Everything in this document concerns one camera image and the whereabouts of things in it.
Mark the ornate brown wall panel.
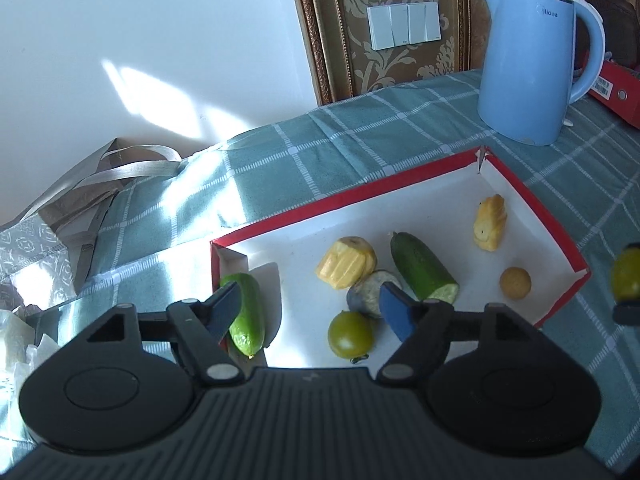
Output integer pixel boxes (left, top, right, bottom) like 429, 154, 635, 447
285, 0, 501, 107

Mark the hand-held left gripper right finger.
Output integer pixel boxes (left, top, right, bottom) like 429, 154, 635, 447
376, 281, 582, 386

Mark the teal checked blanket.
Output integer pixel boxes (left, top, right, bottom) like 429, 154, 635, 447
0, 67, 640, 471

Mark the red cardboard tray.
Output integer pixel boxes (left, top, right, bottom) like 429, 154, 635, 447
210, 146, 592, 368

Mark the dark brown wooden furniture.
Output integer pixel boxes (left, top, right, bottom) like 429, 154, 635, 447
565, 0, 640, 73

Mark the cucumber piece with rounded end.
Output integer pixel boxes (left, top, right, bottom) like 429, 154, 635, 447
220, 273, 267, 359

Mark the grey patterned tote bag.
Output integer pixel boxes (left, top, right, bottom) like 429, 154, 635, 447
0, 137, 183, 311

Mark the small yellow round fruit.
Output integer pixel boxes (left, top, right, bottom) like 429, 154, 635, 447
500, 267, 532, 300

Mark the light blue electric kettle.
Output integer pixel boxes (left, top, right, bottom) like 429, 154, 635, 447
476, 0, 607, 147

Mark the grey purple eggplant piece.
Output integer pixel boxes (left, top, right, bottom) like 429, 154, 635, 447
346, 270, 403, 319

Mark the green tomato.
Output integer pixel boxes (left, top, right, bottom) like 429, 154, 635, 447
328, 311, 375, 364
611, 249, 640, 306

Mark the white wall switch panel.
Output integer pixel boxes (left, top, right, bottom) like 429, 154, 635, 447
367, 2, 443, 51

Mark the crumpled white tissue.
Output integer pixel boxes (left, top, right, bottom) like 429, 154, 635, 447
0, 310, 61, 411

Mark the red box with white label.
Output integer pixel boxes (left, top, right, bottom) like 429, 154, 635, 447
575, 52, 640, 128

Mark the cucumber piece with cut end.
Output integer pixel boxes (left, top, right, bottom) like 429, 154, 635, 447
390, 231, 460, 305

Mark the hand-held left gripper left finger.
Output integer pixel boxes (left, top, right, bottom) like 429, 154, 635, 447
56, 281, 246, 386

